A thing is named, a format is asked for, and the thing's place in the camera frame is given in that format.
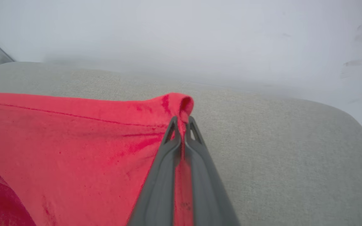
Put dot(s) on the red garment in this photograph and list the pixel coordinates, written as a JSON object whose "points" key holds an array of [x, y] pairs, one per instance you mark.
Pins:
{"points": [[74, 150]]}

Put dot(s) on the grey fabric sofa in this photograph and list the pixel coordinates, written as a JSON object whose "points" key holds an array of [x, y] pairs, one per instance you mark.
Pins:
{"points": [[278, 150]]}

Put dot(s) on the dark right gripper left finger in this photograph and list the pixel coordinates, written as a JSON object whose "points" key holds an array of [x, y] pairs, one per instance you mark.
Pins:
{"points": [[160, 182]]}

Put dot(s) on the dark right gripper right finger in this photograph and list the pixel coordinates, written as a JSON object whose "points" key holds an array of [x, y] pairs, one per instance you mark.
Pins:
{"points": [[206, 188]]}

